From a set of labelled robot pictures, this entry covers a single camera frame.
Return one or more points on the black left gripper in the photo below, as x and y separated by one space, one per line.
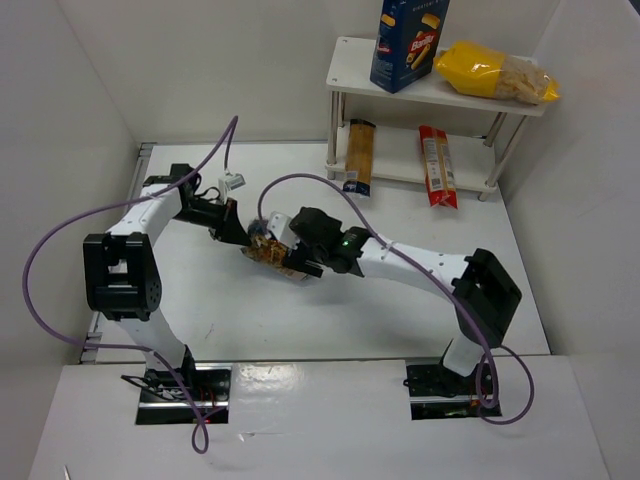
226 220

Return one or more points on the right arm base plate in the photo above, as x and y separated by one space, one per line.
437 393

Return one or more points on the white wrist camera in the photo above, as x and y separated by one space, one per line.
231 181
279 227

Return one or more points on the blue Barilla pasta box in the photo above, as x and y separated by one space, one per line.
408 36

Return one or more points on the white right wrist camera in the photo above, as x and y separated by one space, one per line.
279 227

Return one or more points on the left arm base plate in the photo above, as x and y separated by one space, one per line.
162 402

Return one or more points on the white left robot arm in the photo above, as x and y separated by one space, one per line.
122 278

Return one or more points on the white two-tier shelf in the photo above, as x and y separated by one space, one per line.
482 133

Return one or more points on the tricolor fusilli pasta bag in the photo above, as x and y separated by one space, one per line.
269 252

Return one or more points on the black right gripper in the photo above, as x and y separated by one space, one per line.
298 257

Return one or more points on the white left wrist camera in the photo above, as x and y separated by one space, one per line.
231 181

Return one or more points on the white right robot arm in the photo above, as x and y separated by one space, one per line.
484 296

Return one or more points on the yellow pasta bag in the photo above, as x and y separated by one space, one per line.
475 70

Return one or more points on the red spaghetti pack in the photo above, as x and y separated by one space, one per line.
439 177

